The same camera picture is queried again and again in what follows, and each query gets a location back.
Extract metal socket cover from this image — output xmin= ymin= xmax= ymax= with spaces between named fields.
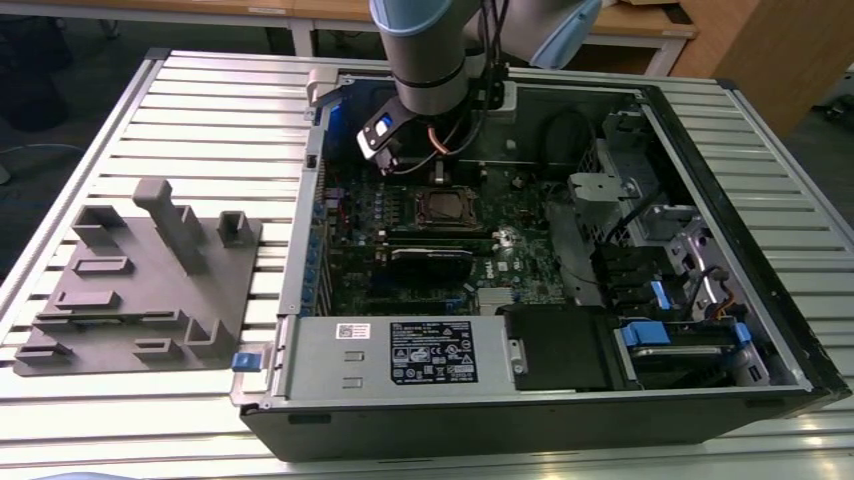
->
xmin=414 ymin=188 xmax=486 ymax=231

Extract black RAM slot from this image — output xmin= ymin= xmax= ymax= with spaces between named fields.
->
xmin=384 ymin=227 xmax=500 ymax=240

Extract black graphics card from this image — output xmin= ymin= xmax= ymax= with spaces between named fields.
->
xmin=390 ymin=247 xmax=476 ymax=296

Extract green motherboard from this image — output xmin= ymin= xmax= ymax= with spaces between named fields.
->
xmin=319 ymin=159 xmax=582 ymax=319

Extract silver metal drive cage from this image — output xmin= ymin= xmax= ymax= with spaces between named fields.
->
xmin=566 ymin=112 xmax=709 ymax=246

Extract black disk bay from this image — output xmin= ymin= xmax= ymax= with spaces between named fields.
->
xmin=590 ymin=244 xmax=679 ymax=309

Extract black plastic shroud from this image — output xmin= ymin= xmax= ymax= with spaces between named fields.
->
xmin=503 ymin=304 xmax=632 ymax=392

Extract small blue disk carrier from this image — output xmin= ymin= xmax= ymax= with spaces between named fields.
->
xmin=646 ymin=280 xmax=675 ymax=310

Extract silver power supply unit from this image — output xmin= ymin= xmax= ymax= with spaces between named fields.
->
xmin=283 ymin=315 xmax=519 ymax=401

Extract gray parts rack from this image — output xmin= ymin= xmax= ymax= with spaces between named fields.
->
xmin=11 ymin=177 xmax=265 ymax=377

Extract black open PC case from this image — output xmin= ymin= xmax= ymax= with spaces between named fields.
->
xmin=229 ymin=67 xmax=854 ymax=464

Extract wooden cabinet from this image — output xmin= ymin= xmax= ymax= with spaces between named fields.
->
xmin=672 ymin=0 xmax=854 ymax=139

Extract black chair base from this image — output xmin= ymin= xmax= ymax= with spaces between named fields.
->
xmin=810 ymin=67 xmax=854 ymax=132

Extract blue round object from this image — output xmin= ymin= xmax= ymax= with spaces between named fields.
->
xmin=43 ymin=470 xmax=128 ymax=480

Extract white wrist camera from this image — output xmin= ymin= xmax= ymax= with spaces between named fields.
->
xmin=355 ymin=97 xmax=419 ymax=176

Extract thick black looped cable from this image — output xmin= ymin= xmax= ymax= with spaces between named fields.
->
xmin=543 ymin=107 xmax=599 ymax=169

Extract black slanting cable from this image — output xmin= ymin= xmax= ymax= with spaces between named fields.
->
xmin=603 ymin=182 xmax=666 ymax=246

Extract wooden desk white frame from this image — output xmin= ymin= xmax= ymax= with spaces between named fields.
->
xmin=0 ymin=0 xmax=315 ymax=56
xmin=310 ymin=0 xmax=700 ymax=76

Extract coloured power wires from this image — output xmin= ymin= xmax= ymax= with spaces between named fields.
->
xmin=706 ymin=292 xmax=746 ymax=321

